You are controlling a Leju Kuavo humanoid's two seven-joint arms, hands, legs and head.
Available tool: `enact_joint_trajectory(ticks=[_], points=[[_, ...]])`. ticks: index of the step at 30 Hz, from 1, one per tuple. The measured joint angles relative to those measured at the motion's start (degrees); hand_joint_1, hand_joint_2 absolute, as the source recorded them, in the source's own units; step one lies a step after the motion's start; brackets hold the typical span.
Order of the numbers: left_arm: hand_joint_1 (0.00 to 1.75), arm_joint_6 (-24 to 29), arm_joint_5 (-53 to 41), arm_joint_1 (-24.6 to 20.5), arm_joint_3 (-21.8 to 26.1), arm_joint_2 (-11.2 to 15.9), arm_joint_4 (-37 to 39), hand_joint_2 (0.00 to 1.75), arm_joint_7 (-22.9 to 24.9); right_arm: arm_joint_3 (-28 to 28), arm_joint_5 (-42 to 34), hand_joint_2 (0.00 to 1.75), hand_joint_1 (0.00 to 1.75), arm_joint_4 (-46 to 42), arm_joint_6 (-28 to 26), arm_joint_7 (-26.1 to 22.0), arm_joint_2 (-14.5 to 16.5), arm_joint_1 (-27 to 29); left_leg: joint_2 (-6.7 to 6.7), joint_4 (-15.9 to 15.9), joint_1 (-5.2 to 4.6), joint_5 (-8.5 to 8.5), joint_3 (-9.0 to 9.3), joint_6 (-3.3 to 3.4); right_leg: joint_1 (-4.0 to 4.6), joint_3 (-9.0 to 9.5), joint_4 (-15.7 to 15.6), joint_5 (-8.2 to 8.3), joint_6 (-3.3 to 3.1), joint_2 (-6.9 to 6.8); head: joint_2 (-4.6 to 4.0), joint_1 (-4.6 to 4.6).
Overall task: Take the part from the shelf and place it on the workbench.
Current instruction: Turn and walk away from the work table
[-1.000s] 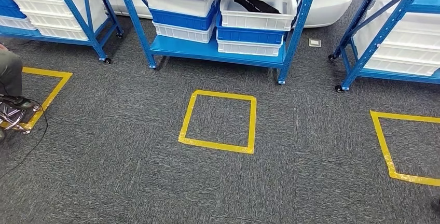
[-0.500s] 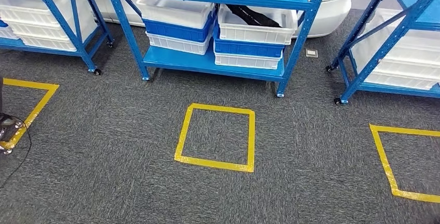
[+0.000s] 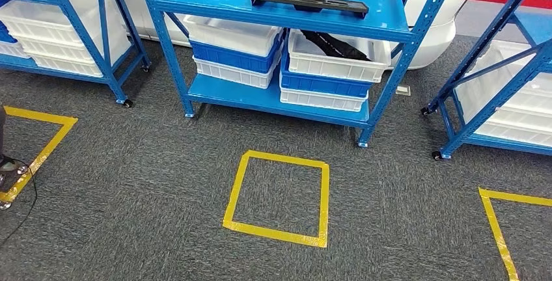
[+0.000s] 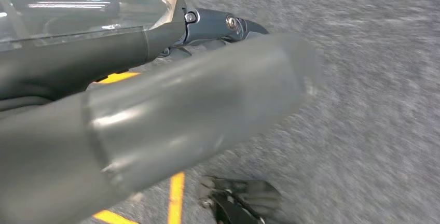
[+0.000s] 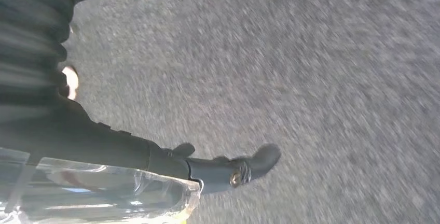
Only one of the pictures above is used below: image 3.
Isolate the yellow floor tape square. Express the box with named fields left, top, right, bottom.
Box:
left=223, top=150, right=331, bottom=249
left=478, top=187, right=552, bottom=281
left=0, top=105, right=79, bottom=205

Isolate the black floor cable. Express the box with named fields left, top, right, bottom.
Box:
left=0, top=157, right=39, bottom=248

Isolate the white car with red stripe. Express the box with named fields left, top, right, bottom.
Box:
left=77, top=0, right=552, bottom=72

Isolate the white plastic bin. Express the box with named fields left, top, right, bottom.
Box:
left=279, top=84, right=370, bottom=113
left=454, top=40, right=552, bottom=118
left=192, top=53, right=282, bottom=90
left=183, top=14, right=284, bottom=59
left=0, top=40, right=30, bottom=60
left=473, top=106, right=552, bottom=148
left=287, top=29, right=393, bottom=84
left=0, top=0, right=133, bottom=79

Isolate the black round stool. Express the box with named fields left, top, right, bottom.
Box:
left=0, top=154, right=30, bottom=212

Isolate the long black plastic part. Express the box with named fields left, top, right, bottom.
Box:
left=249, top=0, right=370, bottom=20
left=299, top=29, right=372, bottom=62

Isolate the blue metal shelf rack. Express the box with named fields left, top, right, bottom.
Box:
left=0, top=0, right=152, bottom=109
left=133, top=0, right=463, bottom=148
left=420, top=0, right=552, bottom=161

